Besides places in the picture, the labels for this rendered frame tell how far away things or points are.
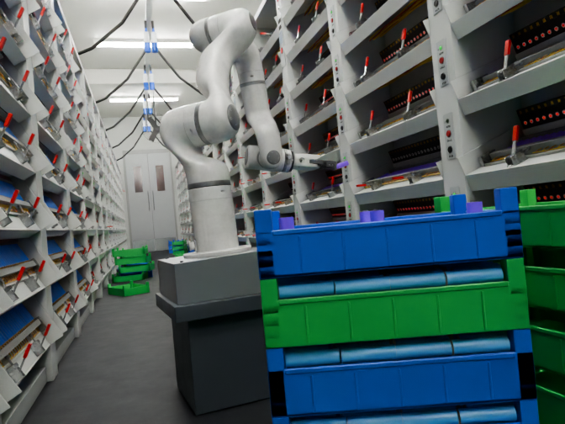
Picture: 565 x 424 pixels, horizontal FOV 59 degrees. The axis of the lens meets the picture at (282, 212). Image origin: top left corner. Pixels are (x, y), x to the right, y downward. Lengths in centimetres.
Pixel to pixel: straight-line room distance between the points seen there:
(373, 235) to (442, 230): 8
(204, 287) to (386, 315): 74
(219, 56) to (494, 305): 114
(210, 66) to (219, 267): 59
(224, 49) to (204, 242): 59
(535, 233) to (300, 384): 36
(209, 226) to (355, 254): 81
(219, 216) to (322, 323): 80
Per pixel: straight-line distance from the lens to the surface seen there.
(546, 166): 117
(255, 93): 175
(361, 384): 61
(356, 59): 209
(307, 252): 57
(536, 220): 72
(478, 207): 63
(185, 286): 125
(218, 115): 134
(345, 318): 58
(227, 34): 159
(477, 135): 141
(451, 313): 60
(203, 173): 135
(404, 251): 58
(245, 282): 128
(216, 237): 134
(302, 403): 61
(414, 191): 160
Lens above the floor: 47
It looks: 1 degrees up
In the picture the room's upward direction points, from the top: 5 degrees counter-clockwise
